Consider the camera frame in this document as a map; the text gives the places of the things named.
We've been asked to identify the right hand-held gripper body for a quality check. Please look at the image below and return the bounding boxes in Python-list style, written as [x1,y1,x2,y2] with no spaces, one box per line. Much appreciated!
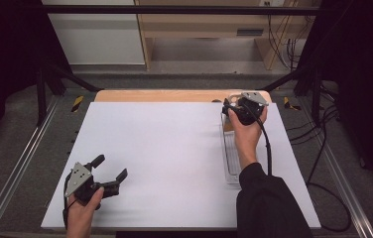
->
[233,91,270,126]

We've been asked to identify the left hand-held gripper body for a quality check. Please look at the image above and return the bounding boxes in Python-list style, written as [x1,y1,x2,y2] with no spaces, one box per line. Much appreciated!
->
[64,162,121,211]

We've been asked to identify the clear plastic box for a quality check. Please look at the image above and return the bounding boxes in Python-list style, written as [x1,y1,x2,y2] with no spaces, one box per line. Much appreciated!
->
[220,111,242,186]

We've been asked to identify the person's right hand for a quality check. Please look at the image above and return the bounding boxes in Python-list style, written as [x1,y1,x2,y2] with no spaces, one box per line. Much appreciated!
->
[227,107,269,171]

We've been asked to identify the person's left hand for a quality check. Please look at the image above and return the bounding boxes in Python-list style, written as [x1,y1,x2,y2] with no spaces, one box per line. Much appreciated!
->
[65,186,105,230]

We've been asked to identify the white table mat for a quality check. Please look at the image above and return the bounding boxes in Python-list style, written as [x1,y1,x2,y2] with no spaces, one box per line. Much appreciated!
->
[40,101,322,231]

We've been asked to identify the wooden table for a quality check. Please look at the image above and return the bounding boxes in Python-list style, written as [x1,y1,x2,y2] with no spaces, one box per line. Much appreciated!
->
[94,88,273,104]

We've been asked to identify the grey label plate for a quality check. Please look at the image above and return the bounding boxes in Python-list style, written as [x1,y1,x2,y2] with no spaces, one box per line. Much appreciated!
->
[236,28,265,37]

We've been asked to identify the light wooden desk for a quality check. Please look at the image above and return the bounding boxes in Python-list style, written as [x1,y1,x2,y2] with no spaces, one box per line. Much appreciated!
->
[134,0,321,71]

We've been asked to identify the white cabinet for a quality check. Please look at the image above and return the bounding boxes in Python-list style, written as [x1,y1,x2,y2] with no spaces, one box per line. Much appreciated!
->
[41,0,146,65]

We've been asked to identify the black curtain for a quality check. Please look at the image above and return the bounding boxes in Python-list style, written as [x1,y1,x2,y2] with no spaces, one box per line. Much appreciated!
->
[0,0,73,165]
[293,0,373,202]

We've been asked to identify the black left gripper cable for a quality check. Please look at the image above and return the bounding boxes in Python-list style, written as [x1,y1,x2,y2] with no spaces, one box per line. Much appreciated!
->
[62,175,71,230]

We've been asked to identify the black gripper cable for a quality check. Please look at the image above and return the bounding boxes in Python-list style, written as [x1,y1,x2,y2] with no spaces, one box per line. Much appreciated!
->
[247,107,353,233]
[62,175,71,230]

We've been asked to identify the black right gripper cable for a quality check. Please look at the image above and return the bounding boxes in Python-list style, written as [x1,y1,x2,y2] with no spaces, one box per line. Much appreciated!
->
[247,107,353,233]

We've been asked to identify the aluminium rail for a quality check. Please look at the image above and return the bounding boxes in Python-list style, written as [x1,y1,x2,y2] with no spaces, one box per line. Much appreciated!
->
[297,97,373,238]
[0,95,61,238]

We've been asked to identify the black frame strut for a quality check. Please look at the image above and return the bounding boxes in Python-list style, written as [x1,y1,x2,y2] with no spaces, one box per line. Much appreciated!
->
[35,62,104,127]
[259,63,323,124]

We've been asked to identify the hanging black cables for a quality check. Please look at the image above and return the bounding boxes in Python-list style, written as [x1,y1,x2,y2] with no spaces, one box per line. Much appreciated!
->
[266,13,310,71]

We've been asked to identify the black floor cables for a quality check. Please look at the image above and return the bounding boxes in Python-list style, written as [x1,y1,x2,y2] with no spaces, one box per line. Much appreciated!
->
[288,83,341,186]

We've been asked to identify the black horizontal frame bar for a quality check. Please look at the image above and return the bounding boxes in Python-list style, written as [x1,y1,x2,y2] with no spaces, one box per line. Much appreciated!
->
[41,4,322,16]

